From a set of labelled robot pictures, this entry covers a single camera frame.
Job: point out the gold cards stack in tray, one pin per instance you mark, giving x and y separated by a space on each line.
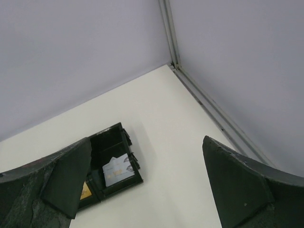
86 192

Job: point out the aluminium corner post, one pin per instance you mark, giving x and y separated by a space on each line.
170 32

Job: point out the aluminium table edge profile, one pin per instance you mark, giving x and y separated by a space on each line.
231 131

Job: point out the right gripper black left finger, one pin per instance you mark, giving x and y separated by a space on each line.
45 193

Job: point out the silver cards stack in tray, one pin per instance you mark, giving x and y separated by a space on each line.
117 169

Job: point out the black three-compartment tray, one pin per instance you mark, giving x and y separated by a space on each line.
111 142

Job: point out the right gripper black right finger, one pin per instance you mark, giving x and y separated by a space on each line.
249 194

